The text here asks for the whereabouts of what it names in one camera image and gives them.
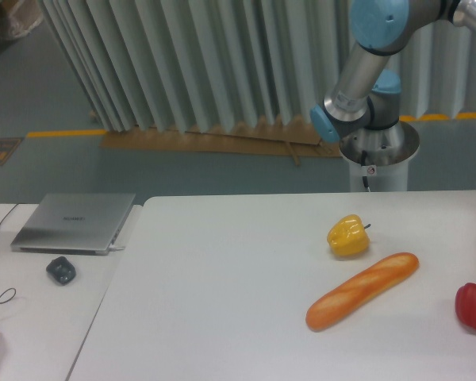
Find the pale green folding screen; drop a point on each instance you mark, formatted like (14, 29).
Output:
(207, 63)

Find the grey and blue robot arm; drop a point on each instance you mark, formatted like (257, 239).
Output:
(381, 29)

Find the white usb plug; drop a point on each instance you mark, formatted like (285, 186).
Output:
(114, 248)

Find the yellow toy bell pepper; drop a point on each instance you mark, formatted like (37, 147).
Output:
(348, 237)

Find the red toy bell pepper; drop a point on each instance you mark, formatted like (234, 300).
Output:
(465, 305)

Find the white side table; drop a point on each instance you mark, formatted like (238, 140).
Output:
(43, 325)

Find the orange toy baguette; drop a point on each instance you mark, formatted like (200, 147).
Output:
(345, 299)

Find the silver closed laptop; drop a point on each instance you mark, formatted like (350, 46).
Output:
(75, 223)

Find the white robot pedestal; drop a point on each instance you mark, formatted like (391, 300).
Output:
(378, 160)

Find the flat brown cardboard sheet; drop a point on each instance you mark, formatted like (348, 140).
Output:
(297, 139)

